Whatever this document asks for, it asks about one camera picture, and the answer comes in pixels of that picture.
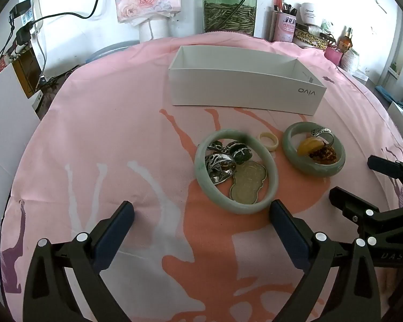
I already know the brown glass bottle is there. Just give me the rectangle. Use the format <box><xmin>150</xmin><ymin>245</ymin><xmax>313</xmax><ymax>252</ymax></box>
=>
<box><xmin>337</xmin><ymin>27</ymin><xmax>354</xmax><ymax>52</ymax></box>

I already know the white power strip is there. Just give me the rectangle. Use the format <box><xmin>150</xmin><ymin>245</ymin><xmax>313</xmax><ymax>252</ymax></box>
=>
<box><xmin>30</xmin><ymin>90</ymin><xmax>44</xmax><ymax>113</ymax></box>

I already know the white cylinder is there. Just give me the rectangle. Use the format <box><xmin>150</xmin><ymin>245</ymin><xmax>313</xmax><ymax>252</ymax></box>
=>
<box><xmin>139</xmin><ymin>17</ymin><xmax>175</xmax><ymax>42</ymax></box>

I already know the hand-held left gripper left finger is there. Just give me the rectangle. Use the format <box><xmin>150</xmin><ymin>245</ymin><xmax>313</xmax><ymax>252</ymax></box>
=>
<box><xmin>23</xmin><ymin>200</ymin><xmax>135</xmax><ymax>322</ymax></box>

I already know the large pale green jade bangle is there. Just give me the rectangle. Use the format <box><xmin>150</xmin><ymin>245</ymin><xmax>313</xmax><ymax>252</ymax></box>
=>
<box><xmin>194</xmin><ymin>128</ymin><xmax>279</xmax><ymax>214</ymax></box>

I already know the cream ring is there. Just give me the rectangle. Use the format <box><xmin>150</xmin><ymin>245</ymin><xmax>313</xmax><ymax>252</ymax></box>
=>
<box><xmin>258</xmin><ymin>132</ymin><xmax>280</xmax><ymax>151</ymax></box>

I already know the white side box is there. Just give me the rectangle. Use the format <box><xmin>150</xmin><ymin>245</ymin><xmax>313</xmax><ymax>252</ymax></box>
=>
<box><xmin>388</xmin><ymin>102</ymin><xmax>403</xmax><ymax>141</ymax></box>

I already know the pink printed tablecloth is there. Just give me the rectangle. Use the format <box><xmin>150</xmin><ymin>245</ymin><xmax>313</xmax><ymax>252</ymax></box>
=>
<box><xmin>0</xmin><ymin>32</ymin><xmax>403</xmax><ymax>322</ymax></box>

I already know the small green jade bangle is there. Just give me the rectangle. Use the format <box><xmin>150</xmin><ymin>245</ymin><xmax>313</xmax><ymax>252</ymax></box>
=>
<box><xmin>281</xmin><ymin>122</ymin><xmax>346</xmax><ymax>177</ymax></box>

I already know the brown wooden box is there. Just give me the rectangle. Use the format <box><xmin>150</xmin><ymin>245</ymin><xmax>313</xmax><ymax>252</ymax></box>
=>
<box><xmin>13</xmin><ymin>47</ymin><xmax>42</xmax><ymax>99</ymax></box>

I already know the amber pendant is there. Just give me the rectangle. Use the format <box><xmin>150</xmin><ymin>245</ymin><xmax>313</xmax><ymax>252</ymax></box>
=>
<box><xmin>297</xmin><ymin>137</ymin><xmax>325</xmax><ymax>158</ymax></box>

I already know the gourd-shaped pale jade pendant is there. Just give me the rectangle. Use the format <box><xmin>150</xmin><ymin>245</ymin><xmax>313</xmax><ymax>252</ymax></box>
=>
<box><xmin>228</xmin><ymin>160</ymin><xmax>268</xmax><ymax>205</ymax></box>

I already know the pink pen holder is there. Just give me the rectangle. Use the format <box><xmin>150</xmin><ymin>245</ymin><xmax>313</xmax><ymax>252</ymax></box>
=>
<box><xmin>271</xmin><ymin>9</ymin><xmax>297</xmax><ymax>43</ymax></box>

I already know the amber bead bracelet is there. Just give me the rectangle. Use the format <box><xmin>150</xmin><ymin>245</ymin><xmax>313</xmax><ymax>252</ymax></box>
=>
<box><xmin>309</xmin><ymin>142</ymin><xmax>338</xmax><ymax>165</ymax></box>

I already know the white cream jar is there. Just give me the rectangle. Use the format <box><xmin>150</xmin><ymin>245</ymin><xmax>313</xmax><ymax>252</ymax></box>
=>
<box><xmin>300</xmin><ymin>3</ymin><xmax>325</xmax><ymax>27</ymax></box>

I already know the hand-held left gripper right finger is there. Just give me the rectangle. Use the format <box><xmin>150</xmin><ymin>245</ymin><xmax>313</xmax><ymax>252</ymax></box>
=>
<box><xmin>269</xmin><ymin>199</ymin><xmax>382</xmax><ymax>322</ymax></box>

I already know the ornate round tin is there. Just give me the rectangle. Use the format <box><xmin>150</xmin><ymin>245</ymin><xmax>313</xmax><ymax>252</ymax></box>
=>
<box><xmin>294</xmin><ymin>23</ymin><xmax>333</xmax><ymax>50</ymax></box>

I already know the green glass jar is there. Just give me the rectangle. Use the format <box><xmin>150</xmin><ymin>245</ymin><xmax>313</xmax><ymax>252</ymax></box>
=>
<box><xmin>202</xmin><ymin>0</ymin><xmax>257</xmax><ymax>37</ymax></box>

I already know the white thread roll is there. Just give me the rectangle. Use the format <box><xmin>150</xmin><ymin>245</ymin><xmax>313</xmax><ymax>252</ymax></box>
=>
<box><xmin>341</xmin><ymin>49</ymin><xmax>360</xmax><ymax>71</ymax></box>

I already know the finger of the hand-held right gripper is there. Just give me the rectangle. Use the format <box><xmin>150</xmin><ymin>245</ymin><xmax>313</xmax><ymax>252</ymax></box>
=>
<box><xmin>368</xmin><ymin>155</ymin><xmax>403</xmax><ymax>183</ymax></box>
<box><xmin>329</xmin><ymin>186</ymin><xmax>383</xmax><ymax>233</ymax></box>

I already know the silver patterned ring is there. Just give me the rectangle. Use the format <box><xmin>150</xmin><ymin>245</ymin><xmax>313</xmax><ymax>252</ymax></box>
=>
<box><xmin>310</xmin><ymin>127</ymin><xmax>334</xmax><ymax>145</ymax></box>

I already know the white board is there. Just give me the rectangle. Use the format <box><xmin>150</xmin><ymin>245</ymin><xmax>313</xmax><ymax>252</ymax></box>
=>
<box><xmin>0</xmin><ymin>64</ymin><xmax>41</xmax><ymax>225</ymax></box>

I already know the pink cup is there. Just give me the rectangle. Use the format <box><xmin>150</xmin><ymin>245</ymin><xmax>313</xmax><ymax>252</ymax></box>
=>
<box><xmin>324</xmin><ymin>45</ymin><xmax>343</xmax><ymax>67</ymax></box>

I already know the blue cloth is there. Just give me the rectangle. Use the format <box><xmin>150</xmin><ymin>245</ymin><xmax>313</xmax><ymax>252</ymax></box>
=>
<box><xmin>375</xmin><ymin>85</ymin><xmax>403</xmax><ymax>125</ymax></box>

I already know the white cardboard box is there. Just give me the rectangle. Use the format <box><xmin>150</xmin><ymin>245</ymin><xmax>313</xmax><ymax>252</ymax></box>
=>
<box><xmin>168</xmin><ymin>45</ymin><xmax>327</xmax><ymax>116</ymax></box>

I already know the black power plug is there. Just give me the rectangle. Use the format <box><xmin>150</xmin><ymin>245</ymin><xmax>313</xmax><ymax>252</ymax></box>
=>
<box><xmin>15</xmin><ymin>23</ymin><xmax>34</xmax><ymax>46</ymax></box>
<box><xmin>9</xmin><ymin>2</ymin><xmax>32</xmax><ymax>17</ymax></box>

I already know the blue plastic basin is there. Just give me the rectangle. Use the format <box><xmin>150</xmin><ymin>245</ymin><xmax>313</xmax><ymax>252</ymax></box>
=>
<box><xmin>86</xmin><ymin>39</ymin><xmax>142</xmax><ymax>64</ymax></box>

